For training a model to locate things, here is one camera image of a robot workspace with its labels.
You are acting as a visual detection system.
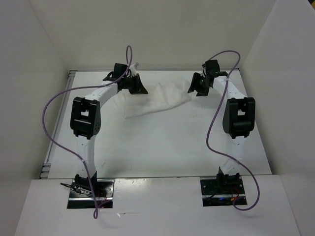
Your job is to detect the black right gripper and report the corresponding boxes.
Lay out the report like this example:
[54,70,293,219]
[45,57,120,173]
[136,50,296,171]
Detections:
[187,72,211,96]

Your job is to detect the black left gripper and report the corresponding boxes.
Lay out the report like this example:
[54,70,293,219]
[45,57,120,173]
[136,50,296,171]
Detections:
[122,73,148,95]

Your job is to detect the white pleated skirt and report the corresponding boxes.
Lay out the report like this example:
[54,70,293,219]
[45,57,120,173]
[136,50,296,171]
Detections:
[114,81,191,118]

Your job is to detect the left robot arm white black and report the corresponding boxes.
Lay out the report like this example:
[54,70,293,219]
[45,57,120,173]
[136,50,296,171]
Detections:
[70,62,148,197]

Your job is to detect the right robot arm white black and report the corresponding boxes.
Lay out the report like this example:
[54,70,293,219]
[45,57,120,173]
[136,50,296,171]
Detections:
[188,59,255,198]

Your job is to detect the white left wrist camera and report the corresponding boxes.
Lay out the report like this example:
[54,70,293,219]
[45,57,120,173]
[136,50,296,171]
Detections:
[129,62,139,74]

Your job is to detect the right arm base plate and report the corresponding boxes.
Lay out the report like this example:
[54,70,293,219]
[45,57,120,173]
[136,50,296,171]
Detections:
[200,177,247,207]

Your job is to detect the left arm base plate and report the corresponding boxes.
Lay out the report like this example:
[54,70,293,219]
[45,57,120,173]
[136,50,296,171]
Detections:
[67,179,115,209]

